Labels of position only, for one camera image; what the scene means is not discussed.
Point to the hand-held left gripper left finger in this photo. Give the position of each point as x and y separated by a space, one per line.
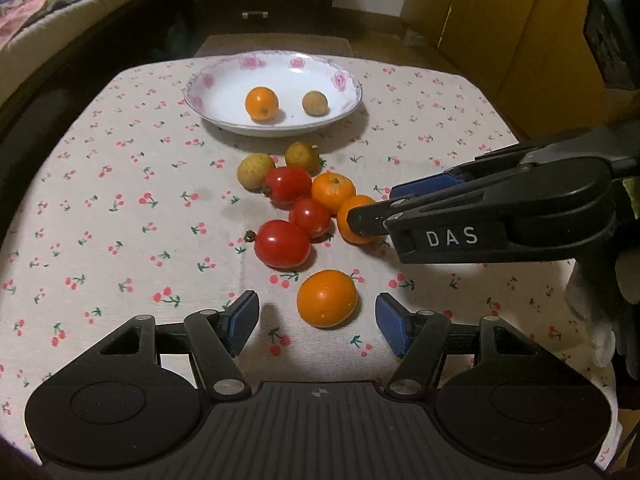
242 322

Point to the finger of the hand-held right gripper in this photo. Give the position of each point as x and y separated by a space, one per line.
367 220
420 183

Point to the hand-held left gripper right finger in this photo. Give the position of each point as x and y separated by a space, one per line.
392 325

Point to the small orange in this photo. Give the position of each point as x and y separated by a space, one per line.
327 298
261 103
342 220
333 192

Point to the red cherry tomato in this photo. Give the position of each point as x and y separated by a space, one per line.
286 185
310 216
282 243

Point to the white floral-rim plate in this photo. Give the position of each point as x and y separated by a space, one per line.
225 105

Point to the person's right hand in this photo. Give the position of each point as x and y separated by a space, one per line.
592 305

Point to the brown longan with stem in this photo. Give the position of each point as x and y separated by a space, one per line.
302 156

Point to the cherry print tablecloth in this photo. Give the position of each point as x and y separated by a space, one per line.
150 235

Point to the yellow wooden cabinet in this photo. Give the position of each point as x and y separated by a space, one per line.
500 35

